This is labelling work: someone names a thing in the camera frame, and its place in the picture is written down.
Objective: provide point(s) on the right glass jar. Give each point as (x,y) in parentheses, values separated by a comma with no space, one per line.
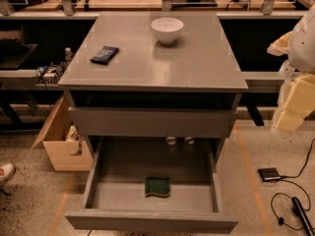
(189,140)

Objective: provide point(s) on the black cylindrical device on floor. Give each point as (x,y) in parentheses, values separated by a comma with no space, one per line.
(299,211)

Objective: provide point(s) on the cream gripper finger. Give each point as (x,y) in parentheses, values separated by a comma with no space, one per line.
(280,46)
(298,105)

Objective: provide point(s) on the green sponge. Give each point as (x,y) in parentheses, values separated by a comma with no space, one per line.
(157,187)

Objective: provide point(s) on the small black box on floor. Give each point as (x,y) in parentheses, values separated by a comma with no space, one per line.
(269,174)

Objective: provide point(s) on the clear pump bottle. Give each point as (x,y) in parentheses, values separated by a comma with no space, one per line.
(286,70)

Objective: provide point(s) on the cardboard box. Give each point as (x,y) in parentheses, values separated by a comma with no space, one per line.
(65,153)

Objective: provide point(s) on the small plastic bottle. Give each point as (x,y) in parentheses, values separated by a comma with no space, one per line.
(68,55)

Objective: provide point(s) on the dark snack packet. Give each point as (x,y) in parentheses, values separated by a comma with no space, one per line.
(105,55)

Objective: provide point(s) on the closed grey top drawer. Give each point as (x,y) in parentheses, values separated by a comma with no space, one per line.
(152,122)

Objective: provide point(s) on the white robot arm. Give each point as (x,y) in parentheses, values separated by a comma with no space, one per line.
(301,54)

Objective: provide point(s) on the glass jar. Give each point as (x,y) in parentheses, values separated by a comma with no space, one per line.
(189,140)
(170,140)

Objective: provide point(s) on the left glass jar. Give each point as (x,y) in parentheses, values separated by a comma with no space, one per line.
(170,140)

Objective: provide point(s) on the white sneaker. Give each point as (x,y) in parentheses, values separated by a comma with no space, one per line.
(6,172)

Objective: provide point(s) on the open grey middle drawer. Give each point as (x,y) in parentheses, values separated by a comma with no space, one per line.
(115,199)

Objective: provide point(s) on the white bowl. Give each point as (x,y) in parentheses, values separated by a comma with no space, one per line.
(167,30)

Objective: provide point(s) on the grey drawer cabinet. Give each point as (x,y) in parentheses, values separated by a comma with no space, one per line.
(197,71)

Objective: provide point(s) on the tray of small parts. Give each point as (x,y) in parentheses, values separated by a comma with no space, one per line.
(51,75)

